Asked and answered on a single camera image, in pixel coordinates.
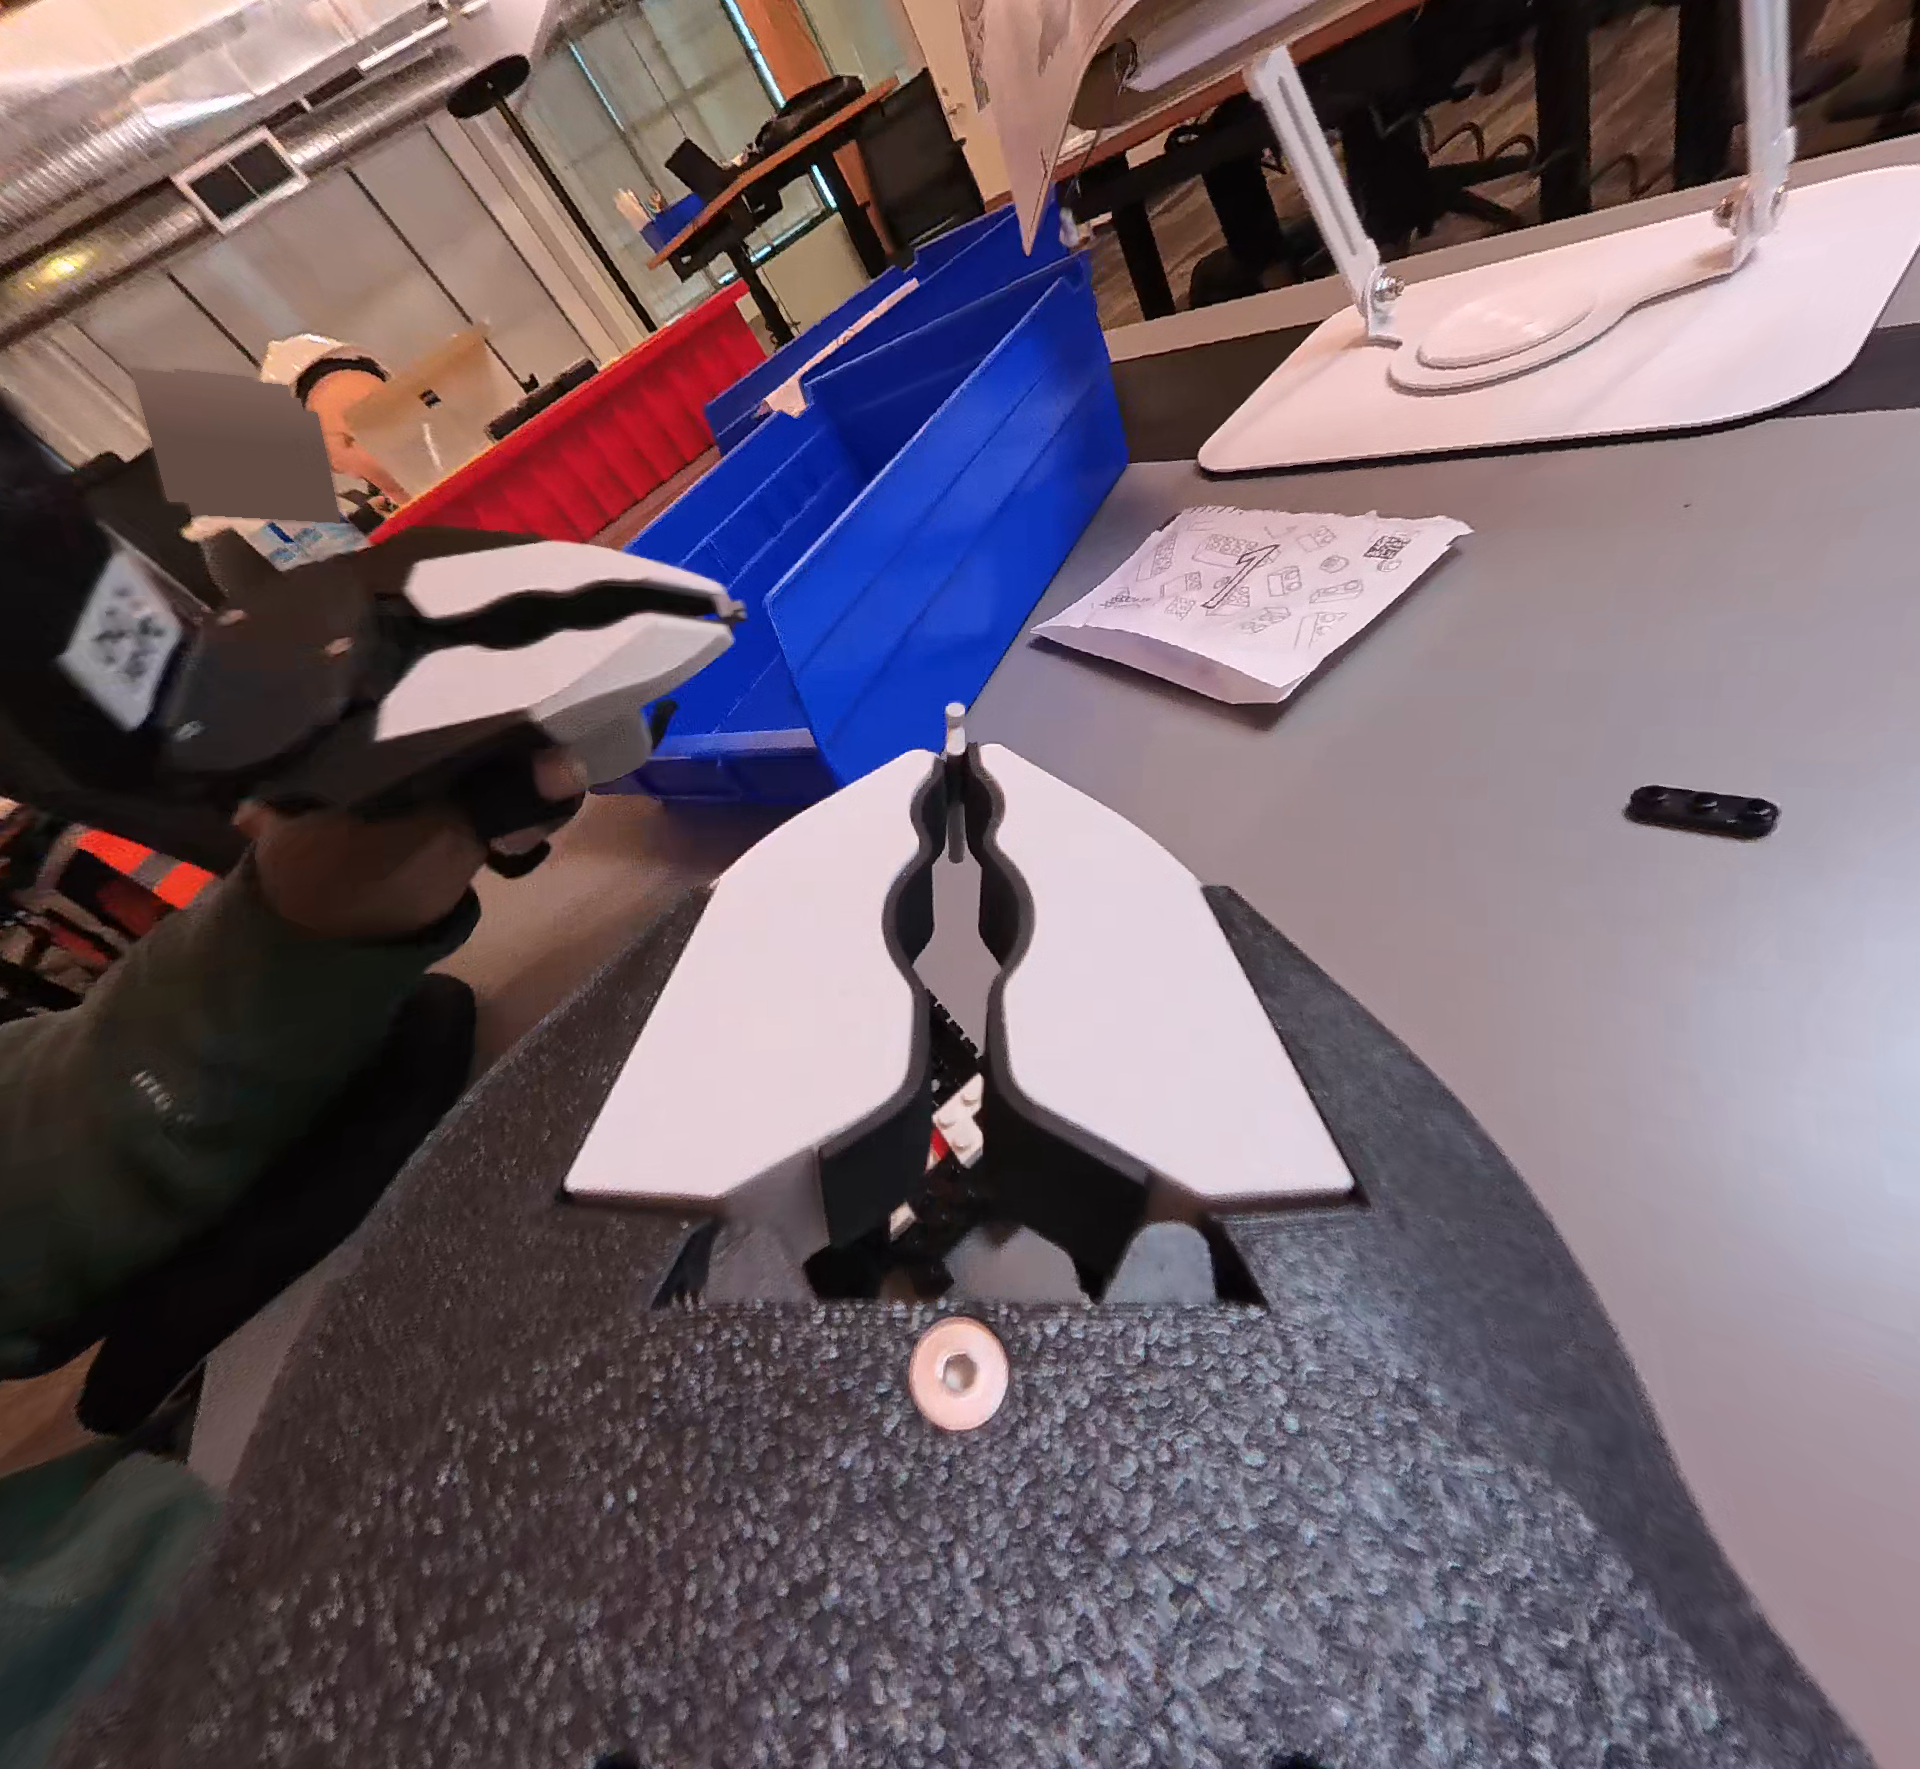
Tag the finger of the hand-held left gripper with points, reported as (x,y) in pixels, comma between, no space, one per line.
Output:
(571,590)
(540,697)

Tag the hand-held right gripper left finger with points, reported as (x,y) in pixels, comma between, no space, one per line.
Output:
(765,1050)

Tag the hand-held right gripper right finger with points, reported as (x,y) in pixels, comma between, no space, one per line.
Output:
(1156,1050)

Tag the blue plastic bin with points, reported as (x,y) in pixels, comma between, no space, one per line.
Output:
(872,301)
(930,541)

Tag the small light grey lego pin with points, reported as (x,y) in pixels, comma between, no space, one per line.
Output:
(955,740)

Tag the person's left forearm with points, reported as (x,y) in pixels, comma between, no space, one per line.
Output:
(181,1112)

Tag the small black lego piece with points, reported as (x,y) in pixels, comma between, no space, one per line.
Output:
(1703,812)

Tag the person's left hand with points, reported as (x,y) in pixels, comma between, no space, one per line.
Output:
(392,869)

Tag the red plastic bin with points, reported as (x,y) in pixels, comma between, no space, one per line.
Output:
(585,422)

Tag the orange traffic cone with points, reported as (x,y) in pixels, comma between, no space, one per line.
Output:
(136,869)

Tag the white printed paper bag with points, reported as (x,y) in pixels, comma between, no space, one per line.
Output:
(1262,594)

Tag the dark wooden table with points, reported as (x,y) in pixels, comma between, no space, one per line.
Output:
(765,165)

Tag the white book stand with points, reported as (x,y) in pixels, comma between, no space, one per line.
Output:
(1620,301)

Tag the person's torso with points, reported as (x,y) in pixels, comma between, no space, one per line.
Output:
(91,1621)

